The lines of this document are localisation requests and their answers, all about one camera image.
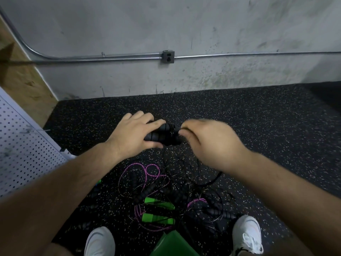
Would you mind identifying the black foam-handled jump rope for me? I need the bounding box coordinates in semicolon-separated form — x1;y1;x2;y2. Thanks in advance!
144;122;224;188

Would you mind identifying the grey electrical junction box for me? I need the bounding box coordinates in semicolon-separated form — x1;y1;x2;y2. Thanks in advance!
161;50;175;64

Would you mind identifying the white right shoe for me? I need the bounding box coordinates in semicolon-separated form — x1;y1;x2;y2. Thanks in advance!
230;214;264;256

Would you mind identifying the white pegboard stand foot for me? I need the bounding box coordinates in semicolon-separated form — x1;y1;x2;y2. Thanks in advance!
61;149;77;160

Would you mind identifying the pile of jump ropes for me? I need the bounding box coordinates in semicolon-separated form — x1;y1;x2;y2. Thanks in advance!
117;160;240;233

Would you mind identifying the white left shoe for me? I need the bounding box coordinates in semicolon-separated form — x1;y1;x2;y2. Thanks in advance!
84;226;116;256

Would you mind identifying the person's right hand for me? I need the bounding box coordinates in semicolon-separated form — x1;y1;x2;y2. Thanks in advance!
178;119;251;174

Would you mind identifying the metal conduit pipe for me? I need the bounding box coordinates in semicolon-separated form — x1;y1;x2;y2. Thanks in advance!
0;10;341;63

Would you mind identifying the person's left forearm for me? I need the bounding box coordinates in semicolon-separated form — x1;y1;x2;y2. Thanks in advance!
0;141;119;256

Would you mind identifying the person's right forearm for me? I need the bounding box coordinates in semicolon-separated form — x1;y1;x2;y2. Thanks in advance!
240;149;341;256

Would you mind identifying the white pegboard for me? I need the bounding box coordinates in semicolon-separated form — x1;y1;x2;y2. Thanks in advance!
0;87;75;198

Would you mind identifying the white shoe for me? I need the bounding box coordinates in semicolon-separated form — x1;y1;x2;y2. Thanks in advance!
84;226;116;256
230;214;264;256

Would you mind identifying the person's left hand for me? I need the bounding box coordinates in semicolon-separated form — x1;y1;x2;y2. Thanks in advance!
104;111;167;161

